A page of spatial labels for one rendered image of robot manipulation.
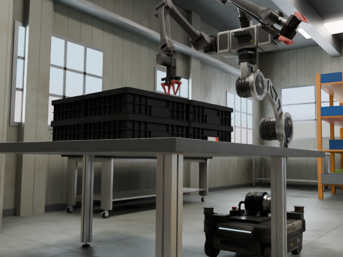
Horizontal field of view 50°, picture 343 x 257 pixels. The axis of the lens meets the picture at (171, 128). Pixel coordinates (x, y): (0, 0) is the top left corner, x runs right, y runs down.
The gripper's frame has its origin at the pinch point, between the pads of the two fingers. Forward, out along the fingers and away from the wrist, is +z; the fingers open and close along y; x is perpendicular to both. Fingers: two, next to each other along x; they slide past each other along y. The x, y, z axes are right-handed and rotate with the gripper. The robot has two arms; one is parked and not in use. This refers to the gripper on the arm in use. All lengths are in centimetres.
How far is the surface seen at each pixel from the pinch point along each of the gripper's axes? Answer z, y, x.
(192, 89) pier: -98, -329, 344
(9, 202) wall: 80, -271, 6
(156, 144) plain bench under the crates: 32, 65, -63
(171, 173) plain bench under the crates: 40, 66, -58
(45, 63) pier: -78, -265, 38
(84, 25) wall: -147, -287, 99
